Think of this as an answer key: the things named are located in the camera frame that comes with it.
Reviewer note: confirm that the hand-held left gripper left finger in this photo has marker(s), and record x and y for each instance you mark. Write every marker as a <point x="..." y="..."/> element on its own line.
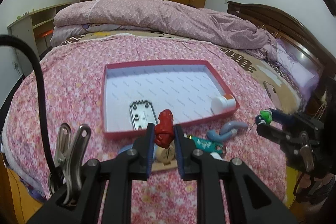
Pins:
<point x="150" y="153"/>

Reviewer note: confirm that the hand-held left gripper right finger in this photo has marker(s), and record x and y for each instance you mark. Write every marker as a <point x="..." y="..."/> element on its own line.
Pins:
<point x="180" y="153"/>

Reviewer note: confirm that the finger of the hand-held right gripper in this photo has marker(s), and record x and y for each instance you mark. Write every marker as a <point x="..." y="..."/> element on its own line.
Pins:
<point x="284" y="117"/>
<point x="274" y="134"/>

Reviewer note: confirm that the round wooden chess piece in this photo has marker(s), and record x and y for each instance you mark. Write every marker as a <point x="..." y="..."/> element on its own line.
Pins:
<point x="164" y="155"/>

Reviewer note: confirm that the green toy figure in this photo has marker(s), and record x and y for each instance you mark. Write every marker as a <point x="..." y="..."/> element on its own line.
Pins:
<point x="266" y="115"/>

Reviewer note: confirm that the wooden puzzle block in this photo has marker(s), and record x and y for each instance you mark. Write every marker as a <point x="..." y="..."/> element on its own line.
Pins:
<point x="164" y="166"/>

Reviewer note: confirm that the red toy figure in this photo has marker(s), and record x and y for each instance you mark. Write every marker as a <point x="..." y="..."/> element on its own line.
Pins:
<point x="164" y="132"/>

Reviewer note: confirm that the blue correction tape dispenser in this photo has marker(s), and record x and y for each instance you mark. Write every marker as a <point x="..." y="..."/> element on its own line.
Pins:
<point x="124" y="149"/>

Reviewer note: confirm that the teal printed lighter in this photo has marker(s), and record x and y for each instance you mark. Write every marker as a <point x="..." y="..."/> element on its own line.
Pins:
<point x="207" y="145"/>

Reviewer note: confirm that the white earbud case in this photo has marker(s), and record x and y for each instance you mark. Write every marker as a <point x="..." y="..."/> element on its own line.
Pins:
<point x="218" y="156"/>

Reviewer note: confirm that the red shallow cardboard box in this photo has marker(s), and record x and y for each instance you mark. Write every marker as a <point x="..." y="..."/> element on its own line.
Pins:
<point x="162" y="87"/>

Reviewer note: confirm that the metal spring clip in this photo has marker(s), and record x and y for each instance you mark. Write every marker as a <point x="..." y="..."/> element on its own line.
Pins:
<point x="305" y="153"/>
<point x="68" y="150"/>

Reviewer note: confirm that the smartphone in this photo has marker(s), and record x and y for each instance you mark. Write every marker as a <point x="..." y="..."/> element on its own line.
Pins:
<point x="273" y="94"/>

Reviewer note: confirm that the grey metal plate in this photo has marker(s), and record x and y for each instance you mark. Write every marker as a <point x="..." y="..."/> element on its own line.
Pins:
<point x="140" y="115"/>

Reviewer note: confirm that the grey-blue curved hook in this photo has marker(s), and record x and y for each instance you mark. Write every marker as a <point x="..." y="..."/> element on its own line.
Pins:
<point x="228" y="132"/>

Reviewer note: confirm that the purple pillow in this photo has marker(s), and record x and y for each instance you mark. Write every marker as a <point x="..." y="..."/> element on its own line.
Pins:
<point x="296" y="66"/>

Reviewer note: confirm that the white plastic bottle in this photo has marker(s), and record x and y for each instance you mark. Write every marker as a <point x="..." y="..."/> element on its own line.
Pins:
<point x="221" y="103"/>

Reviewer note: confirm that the dark wooden headboard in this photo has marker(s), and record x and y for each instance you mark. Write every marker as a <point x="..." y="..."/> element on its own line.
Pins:
<point x="288" y="24"/>

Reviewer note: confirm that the pink folded quilt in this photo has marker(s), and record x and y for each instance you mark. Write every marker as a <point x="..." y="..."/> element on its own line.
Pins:
<point x="157" y="16"/>

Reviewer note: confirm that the grey open shelf unit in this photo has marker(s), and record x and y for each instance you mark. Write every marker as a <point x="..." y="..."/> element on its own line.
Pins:
<point x="34" y="24"/>

